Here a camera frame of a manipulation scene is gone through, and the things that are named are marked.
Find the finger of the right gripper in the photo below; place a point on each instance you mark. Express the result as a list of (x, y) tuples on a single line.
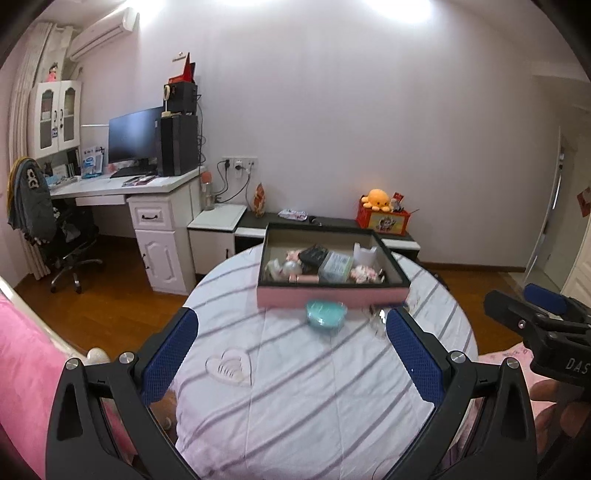
[(515, 313), (567, 308)]

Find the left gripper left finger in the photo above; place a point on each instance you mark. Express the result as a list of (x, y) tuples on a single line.
[(101, 424)]

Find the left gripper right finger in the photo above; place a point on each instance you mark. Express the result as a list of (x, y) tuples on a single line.
[(482, 425)]

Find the white pink block cat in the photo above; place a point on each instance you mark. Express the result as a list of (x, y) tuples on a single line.
[(362, 274)]

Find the clear plastic mask box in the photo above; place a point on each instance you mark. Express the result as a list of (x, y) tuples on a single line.
[(335, 268)]

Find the pastel block figure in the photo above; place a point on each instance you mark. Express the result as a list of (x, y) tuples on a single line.
[(293, 256)]

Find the right hand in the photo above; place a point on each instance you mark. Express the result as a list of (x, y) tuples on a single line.
[(566, 413)]

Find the white door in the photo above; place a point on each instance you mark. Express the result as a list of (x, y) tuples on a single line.
[(565, 222)]

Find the pink bedding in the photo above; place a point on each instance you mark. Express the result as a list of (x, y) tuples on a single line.
[(32, 359)]

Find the striped white tablecloth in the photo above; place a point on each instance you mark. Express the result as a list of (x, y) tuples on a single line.
[(263, 395)]

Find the red toy box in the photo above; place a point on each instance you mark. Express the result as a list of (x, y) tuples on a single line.
[(392, 223)]

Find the black office chair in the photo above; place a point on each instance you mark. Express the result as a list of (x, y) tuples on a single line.
[(76, 235)]

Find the teal round case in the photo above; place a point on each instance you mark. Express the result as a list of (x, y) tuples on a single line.
[(326, 315)]

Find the orange octopus plush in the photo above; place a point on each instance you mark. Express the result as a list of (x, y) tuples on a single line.
[(377, 200)]

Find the black white tv cabinet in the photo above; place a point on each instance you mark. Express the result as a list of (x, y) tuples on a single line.
[(226, 230)]

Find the white computer desk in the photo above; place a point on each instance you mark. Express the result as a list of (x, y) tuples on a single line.
[(160, 212)]

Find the pink black storage box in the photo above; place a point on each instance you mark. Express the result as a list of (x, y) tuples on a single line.
[(273, 289)]

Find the pink cylinder device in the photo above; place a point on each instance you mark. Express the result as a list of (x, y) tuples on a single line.
[(303, 278)]

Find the red topped water bottle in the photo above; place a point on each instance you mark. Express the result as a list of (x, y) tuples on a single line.
[(207, 194)]

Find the orange snack bag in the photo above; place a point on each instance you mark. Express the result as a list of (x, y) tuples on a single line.
[(259, 201)]

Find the black computer tower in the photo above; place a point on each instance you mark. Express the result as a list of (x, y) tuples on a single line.
[(176, 145)]

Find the black computer monitor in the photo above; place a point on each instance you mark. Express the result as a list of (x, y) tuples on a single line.
[(132, 142)]

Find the white glass door cabinet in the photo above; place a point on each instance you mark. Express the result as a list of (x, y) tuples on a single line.
[(54, 118)]

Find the black speaker box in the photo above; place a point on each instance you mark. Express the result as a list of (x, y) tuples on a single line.
[(180, 98)]

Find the white air conditioner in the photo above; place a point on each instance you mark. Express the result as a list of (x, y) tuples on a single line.
[(113, 26)]

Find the wall power socket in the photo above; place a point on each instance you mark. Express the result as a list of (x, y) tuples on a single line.
[(241, 163)]

